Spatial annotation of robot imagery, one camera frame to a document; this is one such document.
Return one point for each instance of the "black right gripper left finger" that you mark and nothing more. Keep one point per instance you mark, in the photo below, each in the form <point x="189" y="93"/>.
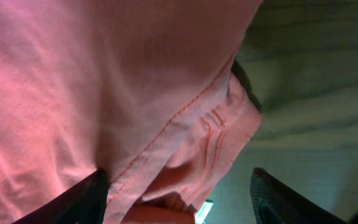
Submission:
<point x="84" y="203"/>

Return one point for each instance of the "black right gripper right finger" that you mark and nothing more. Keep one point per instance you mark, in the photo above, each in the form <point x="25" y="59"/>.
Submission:
<point x="274" y="202"/>

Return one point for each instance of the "red t-shirt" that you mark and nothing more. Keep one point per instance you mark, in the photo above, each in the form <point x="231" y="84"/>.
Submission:
<point x="142" y="90"/>

